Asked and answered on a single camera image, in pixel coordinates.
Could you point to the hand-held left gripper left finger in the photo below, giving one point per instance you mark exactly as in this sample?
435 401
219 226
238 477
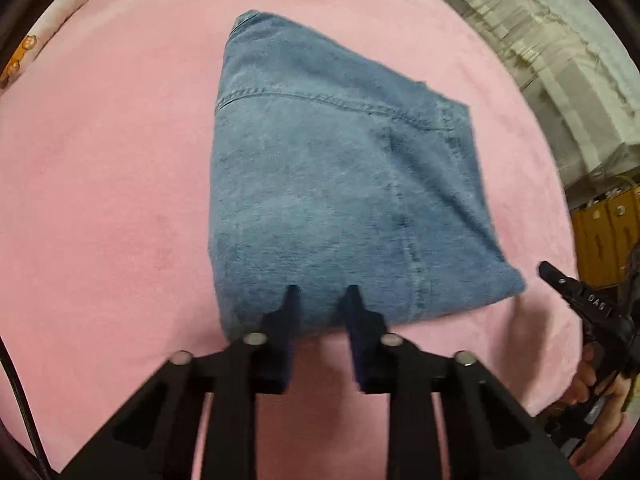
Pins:
292 320

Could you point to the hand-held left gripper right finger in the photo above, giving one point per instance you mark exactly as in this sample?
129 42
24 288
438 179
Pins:
352 320

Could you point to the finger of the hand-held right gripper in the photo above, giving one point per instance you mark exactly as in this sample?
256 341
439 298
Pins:
580 297

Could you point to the blue denim jeans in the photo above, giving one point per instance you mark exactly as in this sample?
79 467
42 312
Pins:
325 185

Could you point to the person's right hand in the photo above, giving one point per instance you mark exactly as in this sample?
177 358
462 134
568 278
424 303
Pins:
580 385

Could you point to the yellow wooden cabinet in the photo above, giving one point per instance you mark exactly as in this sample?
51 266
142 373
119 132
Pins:
605 240

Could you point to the pink bed sheet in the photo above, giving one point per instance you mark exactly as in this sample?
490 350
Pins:
100 185

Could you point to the white fringed curtain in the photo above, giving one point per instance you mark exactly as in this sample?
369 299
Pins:
550 60

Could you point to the pink orange patterned quilt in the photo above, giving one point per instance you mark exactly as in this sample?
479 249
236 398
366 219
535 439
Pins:
45 30

